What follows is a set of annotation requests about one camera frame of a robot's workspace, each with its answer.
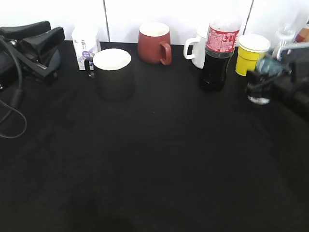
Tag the white purple milk carton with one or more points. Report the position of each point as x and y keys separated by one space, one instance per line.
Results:
x=86 y=43

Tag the brown object at right edge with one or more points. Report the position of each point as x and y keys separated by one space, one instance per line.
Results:
x=303 y=35

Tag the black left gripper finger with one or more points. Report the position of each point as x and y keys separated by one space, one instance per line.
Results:
x=21 y=32
x=35 y=49

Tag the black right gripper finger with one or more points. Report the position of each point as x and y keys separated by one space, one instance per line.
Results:
x=270 y=82

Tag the black ceramic mug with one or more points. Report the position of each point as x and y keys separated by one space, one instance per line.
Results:
x=113 y=72

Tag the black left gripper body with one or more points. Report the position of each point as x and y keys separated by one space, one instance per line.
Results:
x=10 y=68

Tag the yellow paper cup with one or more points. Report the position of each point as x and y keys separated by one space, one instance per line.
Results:
x=252 y=47

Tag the grey ceramic mug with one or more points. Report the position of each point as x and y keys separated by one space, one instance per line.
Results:
x=53 y=60

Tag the white ceramic mug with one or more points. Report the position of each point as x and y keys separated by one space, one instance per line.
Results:
x=198 y=51

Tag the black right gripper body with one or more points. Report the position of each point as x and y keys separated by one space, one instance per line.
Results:
x=297 y=57

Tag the clear water bottle green label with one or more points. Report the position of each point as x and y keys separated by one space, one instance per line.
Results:
x=285 y=35

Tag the red ceramic mug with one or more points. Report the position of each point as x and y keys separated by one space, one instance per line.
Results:
x=154 y=43

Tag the cola bottle red label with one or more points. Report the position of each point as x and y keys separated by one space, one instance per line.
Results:
x=220 y=46

